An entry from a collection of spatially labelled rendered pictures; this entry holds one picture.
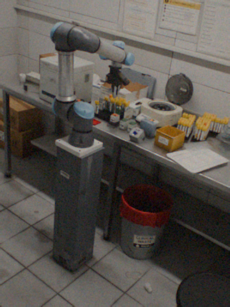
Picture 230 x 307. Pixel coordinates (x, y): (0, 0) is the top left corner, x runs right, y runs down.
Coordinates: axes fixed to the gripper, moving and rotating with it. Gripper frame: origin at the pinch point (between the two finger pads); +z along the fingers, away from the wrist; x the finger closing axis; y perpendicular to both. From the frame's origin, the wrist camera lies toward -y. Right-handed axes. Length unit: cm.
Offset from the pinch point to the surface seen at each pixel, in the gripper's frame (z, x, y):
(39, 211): 105, 26, 42
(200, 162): 16, 8, -70
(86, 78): -2.3, -7.0, 32.3
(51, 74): -4.6, 12.5, 47.5
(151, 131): 12.5, 3.1, -32.6
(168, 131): 11.5, -4.3, -40.3
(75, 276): 105, 56, -24
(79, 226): 68, 51, -20
